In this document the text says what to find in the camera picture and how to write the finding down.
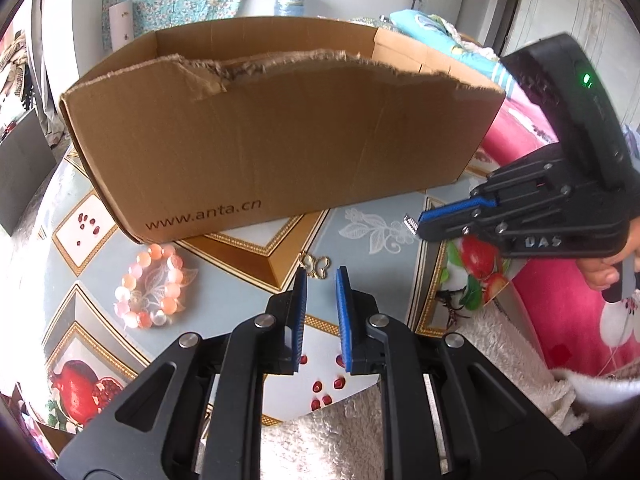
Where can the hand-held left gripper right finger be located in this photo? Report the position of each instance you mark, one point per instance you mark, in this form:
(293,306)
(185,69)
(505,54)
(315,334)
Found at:
(342,320)

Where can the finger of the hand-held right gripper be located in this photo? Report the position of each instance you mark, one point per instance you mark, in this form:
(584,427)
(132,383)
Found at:
(445,231)
(450,212)

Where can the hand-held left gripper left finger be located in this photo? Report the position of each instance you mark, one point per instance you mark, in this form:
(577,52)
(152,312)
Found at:
(299,320)

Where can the gold comb hair clip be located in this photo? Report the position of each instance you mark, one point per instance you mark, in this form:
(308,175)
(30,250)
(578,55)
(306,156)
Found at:
(411,225)

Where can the gold butterfly hair clip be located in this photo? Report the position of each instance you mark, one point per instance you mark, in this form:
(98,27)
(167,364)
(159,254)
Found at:
(315,266)

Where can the brown cardboard box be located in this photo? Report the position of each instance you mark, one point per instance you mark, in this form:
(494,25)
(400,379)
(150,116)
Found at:
(280,145)

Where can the person's right hand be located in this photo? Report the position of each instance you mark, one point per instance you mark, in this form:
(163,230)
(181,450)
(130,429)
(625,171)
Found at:
(602,272)

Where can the fruit print tablecloth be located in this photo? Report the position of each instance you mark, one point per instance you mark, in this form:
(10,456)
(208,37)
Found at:
(235,280)

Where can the pink floral blanket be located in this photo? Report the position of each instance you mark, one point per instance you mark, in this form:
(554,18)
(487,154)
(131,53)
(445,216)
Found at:
(550,320)

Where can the white fluffy cloth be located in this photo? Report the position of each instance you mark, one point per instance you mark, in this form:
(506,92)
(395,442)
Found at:
(510,360)

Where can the blue printed pillow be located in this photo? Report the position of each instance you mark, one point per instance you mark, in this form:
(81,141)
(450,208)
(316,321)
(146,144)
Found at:
(450,40)

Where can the white panelled door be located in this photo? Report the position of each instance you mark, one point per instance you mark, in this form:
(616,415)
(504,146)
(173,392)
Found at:
(580,5)

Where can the grey cabinet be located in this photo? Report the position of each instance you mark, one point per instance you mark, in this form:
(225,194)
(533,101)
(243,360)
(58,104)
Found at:
(25,170)

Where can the white paper roll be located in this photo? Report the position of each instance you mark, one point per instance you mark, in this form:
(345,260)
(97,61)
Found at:
(121,25)

